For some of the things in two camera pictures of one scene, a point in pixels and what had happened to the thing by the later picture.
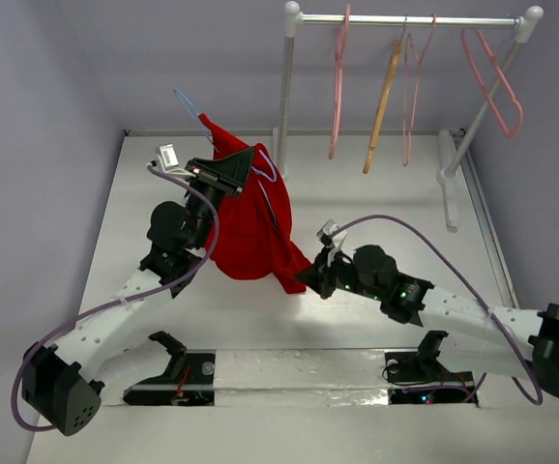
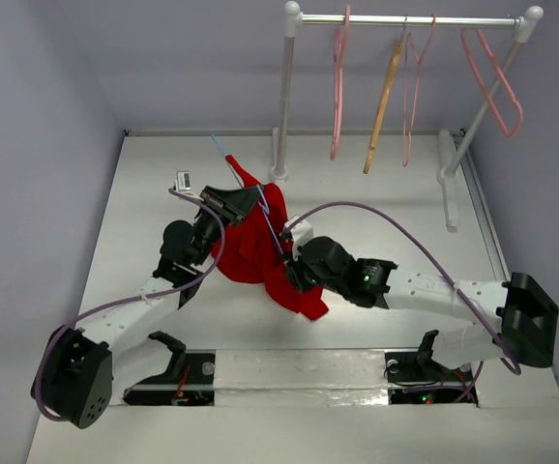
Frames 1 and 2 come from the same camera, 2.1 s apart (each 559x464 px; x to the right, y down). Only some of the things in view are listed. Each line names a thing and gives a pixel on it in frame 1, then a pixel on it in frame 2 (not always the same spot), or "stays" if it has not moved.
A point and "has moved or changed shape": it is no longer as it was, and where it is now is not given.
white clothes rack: [525, 23] stays
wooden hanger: [383, 102] stays
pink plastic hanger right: [505, 79] stays
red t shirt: [255, 235] has moved or changed shape
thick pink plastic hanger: [340, 44] stays
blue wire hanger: [273, 177] → [261, 187]
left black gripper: [225, 175] → [232, 205]
